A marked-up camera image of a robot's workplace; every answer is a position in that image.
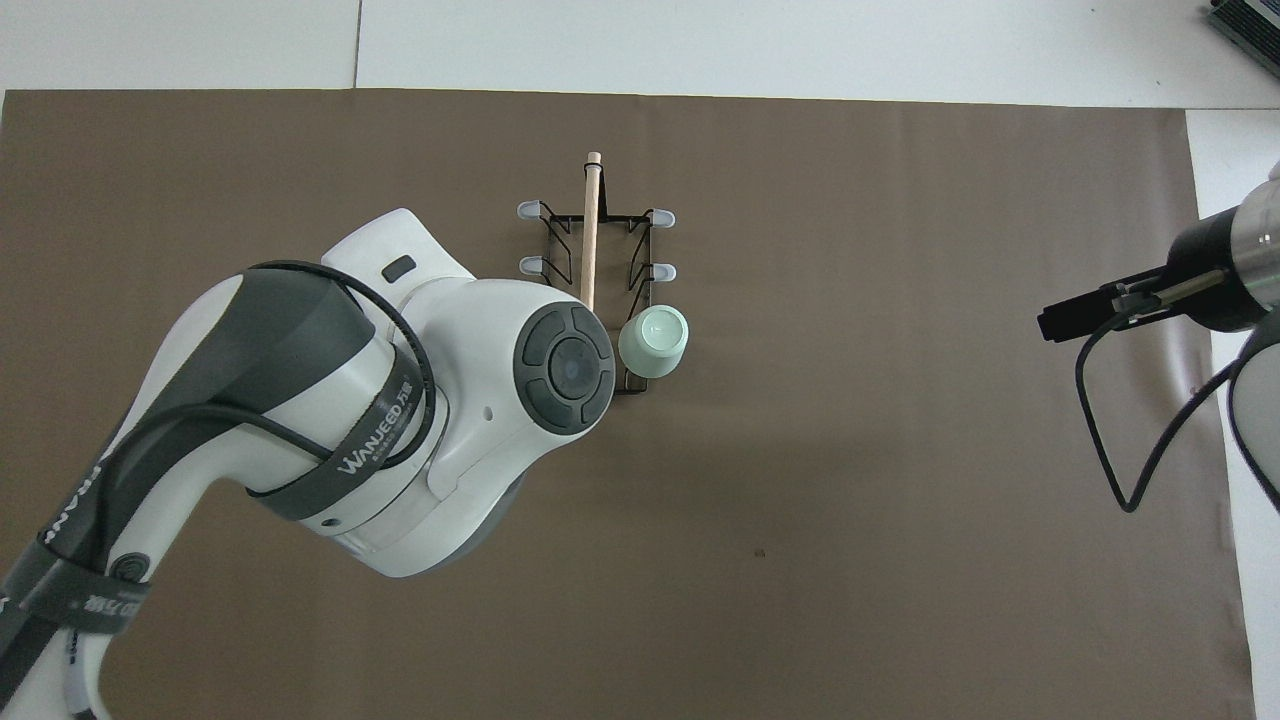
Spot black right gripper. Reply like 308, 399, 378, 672
1036, 203, 1271, 344

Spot green plastic cup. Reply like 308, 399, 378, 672
618, 305, 691, 381

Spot dark grey ribbed device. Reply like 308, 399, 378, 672
1205, 0, 1280, 51

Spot brown paper table mat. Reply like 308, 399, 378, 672
0, 88, 1256, 720

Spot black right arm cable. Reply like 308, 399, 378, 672
1074, 285, 1251, 514

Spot black wire cup rack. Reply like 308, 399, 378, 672
517, 151, 677, 397

